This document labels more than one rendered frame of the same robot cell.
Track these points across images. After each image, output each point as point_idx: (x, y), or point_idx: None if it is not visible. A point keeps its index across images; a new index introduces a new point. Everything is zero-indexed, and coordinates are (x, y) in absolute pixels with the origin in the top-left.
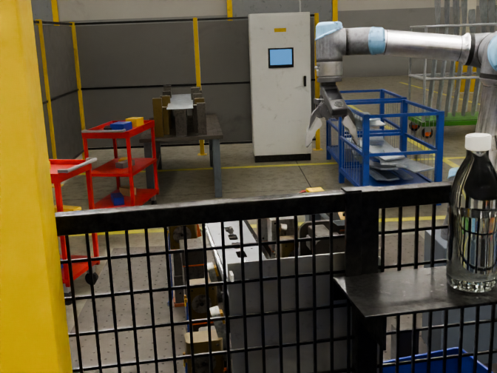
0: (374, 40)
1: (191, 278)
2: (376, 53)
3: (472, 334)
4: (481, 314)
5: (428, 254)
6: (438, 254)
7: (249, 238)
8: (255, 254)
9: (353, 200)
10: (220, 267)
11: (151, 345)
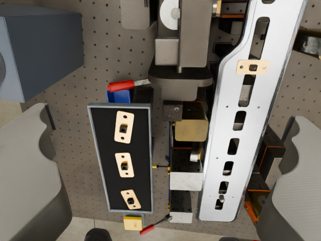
0: None
1: (273, 139)
2: None
3: (38, 8)
4: (17, 7)
5: (37, 76)
6: (23, 42)
7: (209, 180)
8: (220, 141)
9: None
10: (268, 121)
11: (290, 104)
